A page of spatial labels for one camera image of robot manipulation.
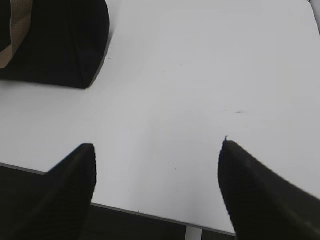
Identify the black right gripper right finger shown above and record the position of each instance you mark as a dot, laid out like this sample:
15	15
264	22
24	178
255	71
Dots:
261	204

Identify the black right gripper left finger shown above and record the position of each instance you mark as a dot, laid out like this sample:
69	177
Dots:
55	206

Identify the black canvas tote bag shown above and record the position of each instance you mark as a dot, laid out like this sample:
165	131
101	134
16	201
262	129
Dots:
63	42

